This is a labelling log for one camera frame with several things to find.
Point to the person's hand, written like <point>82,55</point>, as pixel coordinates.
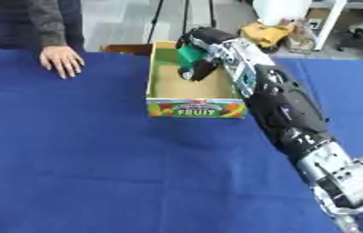
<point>59,60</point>

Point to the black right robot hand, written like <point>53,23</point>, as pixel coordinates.
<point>210,34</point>

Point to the green toy object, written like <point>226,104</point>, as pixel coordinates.
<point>189,56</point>

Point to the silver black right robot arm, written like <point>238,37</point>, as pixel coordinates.
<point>290,115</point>

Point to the person's forearm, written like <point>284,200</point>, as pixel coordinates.
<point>47,21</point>

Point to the cardboard box with fruit print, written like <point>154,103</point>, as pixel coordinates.
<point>189,91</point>

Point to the black tripod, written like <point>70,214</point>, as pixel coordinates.
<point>185,15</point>

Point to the yellow bag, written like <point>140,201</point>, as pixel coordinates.
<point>266,34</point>

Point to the person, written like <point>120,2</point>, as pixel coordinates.
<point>9,24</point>

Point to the brown wooden chair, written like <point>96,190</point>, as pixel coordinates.
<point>128,49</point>

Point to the white cylinder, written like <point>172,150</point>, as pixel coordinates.
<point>281,11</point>

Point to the clear plastic bag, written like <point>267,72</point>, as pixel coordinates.
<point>301,38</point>

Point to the white shelf frame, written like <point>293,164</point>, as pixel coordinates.
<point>331,21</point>

